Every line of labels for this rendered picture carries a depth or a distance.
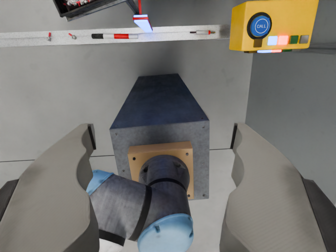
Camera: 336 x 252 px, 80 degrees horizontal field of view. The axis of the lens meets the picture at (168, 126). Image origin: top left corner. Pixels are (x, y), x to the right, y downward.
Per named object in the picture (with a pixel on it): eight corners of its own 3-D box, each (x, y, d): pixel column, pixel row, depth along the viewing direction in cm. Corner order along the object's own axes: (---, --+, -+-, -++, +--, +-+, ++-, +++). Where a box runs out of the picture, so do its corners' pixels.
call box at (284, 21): (290, 6, 52) (321, -3, 43) (283, 47, 56) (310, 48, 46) (229, 8, 52) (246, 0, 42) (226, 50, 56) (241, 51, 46)
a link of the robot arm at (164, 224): (175, 222, 55) (181, 274, 43) (129, 207, 53) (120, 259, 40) (196, 189, 51) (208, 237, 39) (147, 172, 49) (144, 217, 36)
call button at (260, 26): (268, 16, 44) (272, 15, 43) (265, 36, 46) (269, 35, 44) (250, 16, 44) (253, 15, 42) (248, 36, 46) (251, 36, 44)
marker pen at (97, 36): (137, 33, 62) (90, 33, 61) (137, 39, 62) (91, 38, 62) (138, 33, 63) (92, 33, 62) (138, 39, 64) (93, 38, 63)
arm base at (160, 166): (191, 192, 64) (196, 217, 55) (144, 198, 64) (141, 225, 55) (186, 151, 58) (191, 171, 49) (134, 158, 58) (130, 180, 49)
